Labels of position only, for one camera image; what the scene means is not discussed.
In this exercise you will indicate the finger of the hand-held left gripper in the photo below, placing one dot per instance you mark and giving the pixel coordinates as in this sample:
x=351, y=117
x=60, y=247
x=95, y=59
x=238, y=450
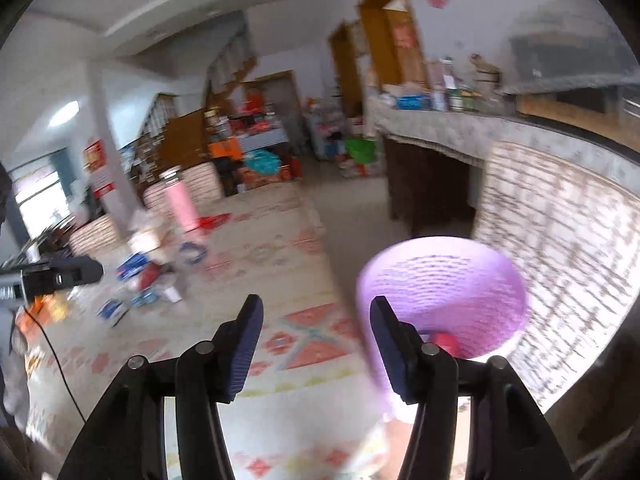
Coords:
x=65, y=275

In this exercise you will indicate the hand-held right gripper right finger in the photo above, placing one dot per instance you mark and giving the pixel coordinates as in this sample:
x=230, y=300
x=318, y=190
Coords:
x=392, y=355

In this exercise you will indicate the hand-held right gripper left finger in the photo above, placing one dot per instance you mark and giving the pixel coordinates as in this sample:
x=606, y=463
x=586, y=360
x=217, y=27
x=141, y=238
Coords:
x=244, y=347

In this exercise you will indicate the purple plastic mesh basket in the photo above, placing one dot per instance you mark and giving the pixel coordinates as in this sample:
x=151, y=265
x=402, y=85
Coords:
x=450, y=280

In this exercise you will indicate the patterned cushioned stool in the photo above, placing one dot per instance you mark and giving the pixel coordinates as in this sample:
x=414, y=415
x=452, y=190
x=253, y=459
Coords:
x=95, y=235
x=200, y=185

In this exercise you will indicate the red item in basket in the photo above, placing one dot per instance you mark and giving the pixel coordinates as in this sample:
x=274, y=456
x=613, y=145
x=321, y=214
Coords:
x=446, y=342

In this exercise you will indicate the blue flat packet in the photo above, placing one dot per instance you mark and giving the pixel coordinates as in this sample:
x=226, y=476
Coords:
x=110, y=308
x=132, y=266

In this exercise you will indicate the cardboard box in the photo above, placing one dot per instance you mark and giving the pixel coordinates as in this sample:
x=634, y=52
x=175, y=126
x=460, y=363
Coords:
x=146, y=240

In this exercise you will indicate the white paper sheet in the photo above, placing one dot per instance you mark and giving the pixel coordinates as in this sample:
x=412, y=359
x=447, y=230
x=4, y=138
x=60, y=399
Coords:
x=172, y=294

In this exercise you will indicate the patterned floor mat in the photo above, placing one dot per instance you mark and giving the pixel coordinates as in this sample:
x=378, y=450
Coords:
x=280, y=260

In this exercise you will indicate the red flat packet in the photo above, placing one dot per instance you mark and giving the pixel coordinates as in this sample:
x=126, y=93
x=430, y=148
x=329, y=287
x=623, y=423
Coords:
x=216, y=220

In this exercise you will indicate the pink thermos bottle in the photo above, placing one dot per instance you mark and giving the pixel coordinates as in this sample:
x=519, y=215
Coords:
x=179, y=205

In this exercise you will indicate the dark wooden cabinet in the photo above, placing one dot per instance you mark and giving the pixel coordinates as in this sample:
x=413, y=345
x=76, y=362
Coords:
x=425, y=185

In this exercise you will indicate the teal bag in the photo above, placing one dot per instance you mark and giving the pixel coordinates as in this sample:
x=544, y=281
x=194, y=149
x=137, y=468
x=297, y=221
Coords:
x=262, y=161

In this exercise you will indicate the wooden staircase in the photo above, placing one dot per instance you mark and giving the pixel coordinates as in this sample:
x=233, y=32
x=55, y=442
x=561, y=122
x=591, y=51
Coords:
x=165, y=115

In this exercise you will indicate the woven patterned chair cushion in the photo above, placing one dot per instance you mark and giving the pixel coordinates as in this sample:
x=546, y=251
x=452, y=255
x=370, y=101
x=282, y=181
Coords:
x=555, y=240

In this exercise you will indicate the green plastic bag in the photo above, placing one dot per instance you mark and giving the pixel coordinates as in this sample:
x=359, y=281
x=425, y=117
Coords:
x=361, y=150

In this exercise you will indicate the table stacked with goods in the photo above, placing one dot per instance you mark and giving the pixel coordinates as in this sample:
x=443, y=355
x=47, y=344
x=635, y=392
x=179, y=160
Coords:
x=250, y=130

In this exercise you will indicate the table with leaf print cloth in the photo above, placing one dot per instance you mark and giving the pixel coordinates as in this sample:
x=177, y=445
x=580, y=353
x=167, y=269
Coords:
x=450, y=127

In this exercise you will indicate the group of bottles and jars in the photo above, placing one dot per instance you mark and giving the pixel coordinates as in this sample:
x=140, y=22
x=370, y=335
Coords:
x=460, y=92

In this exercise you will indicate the wooden door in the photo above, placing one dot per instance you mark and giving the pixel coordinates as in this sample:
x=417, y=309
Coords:
x=346, y=70
x=395, y=35

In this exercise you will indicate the plastic covered dark screen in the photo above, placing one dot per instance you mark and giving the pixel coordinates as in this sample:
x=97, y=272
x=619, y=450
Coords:
x=565, y=52

